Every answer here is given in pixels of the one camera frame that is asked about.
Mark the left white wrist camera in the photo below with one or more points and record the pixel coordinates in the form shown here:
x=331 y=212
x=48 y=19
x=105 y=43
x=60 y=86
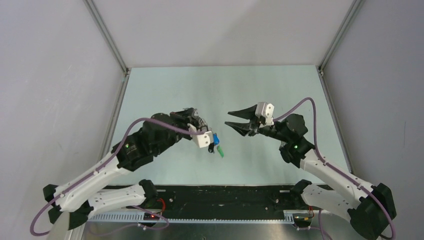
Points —
x=203 y=139

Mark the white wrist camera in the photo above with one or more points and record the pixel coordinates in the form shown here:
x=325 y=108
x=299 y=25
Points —
x=203 y=139
x=264 y=113

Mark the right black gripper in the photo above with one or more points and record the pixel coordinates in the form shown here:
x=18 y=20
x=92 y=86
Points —
x=252 y=128

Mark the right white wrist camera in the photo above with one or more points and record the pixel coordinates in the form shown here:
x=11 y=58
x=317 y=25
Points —
x=264 y=113

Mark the right aluminium frame post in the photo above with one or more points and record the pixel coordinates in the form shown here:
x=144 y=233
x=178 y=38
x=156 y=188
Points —
x=347 y=21

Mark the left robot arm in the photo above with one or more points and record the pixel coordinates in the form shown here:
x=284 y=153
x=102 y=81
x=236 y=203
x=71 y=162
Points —
x=144 y=140

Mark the grey cable duct rail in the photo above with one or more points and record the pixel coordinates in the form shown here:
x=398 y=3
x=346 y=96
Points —
x=143 y=217

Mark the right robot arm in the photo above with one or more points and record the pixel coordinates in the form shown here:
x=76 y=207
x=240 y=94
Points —
x=369 y=208

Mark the green key tag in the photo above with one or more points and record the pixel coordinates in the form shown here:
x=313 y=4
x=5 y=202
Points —
x=220 y=151

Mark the aluminium frame post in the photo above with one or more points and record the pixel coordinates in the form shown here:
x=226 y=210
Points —
x=347 y=21
x=104 y=31

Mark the left aluminium frame post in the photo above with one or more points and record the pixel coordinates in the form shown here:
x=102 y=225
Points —
x=104 y=31

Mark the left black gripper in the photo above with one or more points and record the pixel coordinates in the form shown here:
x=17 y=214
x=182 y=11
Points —
x=185 y=117

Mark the black key tag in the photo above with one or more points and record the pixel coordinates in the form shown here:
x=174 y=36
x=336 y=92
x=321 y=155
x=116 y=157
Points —
x=211 y=148

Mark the red-handled key organizer with rings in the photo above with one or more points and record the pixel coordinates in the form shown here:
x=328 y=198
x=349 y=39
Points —
x=200 y=123

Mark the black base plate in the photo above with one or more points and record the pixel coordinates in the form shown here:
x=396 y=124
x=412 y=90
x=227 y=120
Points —
x=226 y=201

